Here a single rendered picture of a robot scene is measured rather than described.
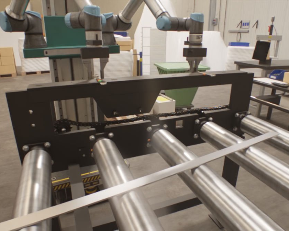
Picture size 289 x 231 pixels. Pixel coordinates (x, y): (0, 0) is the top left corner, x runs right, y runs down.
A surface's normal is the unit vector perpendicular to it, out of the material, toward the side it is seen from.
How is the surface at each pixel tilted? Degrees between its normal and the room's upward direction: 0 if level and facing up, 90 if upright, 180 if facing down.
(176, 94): 101
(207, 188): 48
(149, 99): 90
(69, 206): 0
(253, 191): 0
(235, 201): 20
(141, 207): 14
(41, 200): 37
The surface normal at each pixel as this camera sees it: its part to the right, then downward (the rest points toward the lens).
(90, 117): 0.45, 0.31
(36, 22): 0.87, 0.17
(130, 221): -0.48, -0.74
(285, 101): -0.89, 0.16
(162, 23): -0.75, 0.23
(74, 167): 0.00, -0.94
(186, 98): 0.22, 0.51
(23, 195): -0.22, -0.88
